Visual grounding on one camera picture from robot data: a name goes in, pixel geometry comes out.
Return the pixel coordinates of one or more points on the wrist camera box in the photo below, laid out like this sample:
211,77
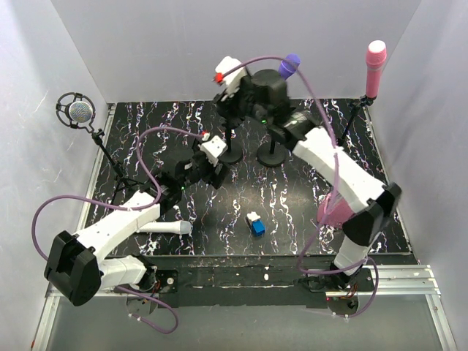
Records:
213,147
232,80

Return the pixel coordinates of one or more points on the black stand with purple mic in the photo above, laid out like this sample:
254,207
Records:
271,154

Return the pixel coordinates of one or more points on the black tripod stand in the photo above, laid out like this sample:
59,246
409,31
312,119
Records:
123,183
355,106

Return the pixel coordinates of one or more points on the black left tripod stand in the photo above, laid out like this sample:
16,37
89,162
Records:
123,183

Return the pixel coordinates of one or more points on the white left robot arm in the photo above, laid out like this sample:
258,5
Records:
78,265

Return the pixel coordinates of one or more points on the white handheld microphone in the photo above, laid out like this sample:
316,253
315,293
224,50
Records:
179,227

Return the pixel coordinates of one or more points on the black round-base mic stand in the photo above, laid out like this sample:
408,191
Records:
234,152

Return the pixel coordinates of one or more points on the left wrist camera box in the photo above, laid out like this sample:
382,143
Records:
213,147

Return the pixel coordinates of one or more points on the pink box holder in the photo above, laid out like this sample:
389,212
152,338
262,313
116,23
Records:
334,214

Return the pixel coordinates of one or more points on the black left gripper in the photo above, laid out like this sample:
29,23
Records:
213,178

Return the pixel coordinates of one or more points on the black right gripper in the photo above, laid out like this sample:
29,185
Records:
227,102

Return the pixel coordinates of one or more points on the purple handheld microphone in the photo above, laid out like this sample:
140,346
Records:
289,66

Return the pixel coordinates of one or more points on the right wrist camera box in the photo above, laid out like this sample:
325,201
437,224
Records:
232,80

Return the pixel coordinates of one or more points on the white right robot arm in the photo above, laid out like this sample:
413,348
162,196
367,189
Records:
263,97

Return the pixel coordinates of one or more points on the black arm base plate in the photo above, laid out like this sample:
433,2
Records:
251,285

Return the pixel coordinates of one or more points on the pink handheld microphone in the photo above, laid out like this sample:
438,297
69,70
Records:
376,56

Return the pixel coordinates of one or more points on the blue and white block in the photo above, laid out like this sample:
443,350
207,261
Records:
255,224

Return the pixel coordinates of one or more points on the silver studio mic shock mount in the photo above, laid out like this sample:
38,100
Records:
76,111

